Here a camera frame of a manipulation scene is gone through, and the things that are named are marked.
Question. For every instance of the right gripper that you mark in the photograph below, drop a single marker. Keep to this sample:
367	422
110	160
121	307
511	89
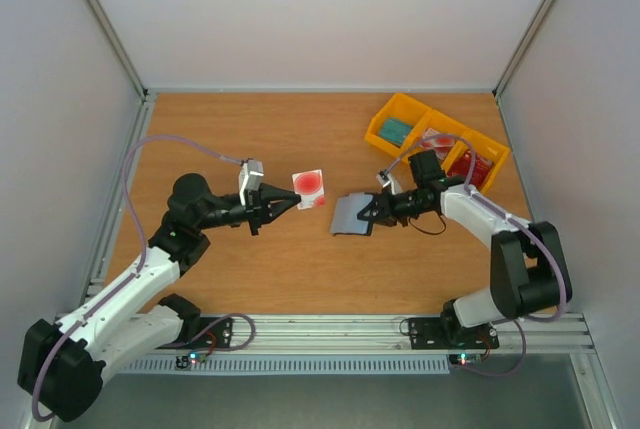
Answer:
386	206

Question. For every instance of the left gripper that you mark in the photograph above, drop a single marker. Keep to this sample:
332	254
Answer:
265	209

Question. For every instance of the black card holder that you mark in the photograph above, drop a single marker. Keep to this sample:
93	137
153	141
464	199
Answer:
344	218

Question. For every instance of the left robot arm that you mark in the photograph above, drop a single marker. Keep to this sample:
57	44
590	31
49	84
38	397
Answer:
65	364

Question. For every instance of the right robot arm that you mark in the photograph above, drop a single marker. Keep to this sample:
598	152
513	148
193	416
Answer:
527	272

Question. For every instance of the green card stack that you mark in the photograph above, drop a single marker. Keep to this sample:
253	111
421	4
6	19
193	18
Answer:
394	131

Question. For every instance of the yellow bin with green cards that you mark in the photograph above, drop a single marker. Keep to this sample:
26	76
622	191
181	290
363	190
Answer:
400	106

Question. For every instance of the red circle card stack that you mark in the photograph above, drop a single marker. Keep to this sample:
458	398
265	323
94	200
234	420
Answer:
441	143

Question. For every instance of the yellow bin with circle cards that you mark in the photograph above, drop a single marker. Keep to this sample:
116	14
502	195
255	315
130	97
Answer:
437	120

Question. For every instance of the yellow bin with red cards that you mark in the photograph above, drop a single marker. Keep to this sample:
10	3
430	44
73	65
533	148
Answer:
490	157

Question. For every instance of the right circuit board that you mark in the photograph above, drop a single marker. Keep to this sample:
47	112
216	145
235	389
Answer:
465	359

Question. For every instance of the circuit board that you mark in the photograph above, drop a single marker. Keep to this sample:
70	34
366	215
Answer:
465	359
192	360

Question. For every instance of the left circuit board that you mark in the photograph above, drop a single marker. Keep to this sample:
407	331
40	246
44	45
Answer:
192	360

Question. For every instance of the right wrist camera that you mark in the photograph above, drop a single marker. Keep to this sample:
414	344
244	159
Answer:
388	182

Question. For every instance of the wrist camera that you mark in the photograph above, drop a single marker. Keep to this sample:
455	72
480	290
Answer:
388	182
249	179

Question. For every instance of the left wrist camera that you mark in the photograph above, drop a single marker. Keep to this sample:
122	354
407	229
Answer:
249	179

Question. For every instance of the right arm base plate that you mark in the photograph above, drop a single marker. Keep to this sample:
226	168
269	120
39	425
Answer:
431	333

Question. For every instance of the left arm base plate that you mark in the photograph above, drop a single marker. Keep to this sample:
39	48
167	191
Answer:
225	332

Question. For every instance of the left aluminium rail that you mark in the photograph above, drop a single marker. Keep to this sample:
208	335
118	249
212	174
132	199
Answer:
108	231

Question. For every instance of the aluminium rail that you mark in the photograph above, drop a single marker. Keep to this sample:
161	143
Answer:
108	231
318	334

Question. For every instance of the front aluminium rail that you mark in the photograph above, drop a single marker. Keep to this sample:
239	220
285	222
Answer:
318	334

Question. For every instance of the grey slotted cable duct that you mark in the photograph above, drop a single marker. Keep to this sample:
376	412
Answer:
280	365

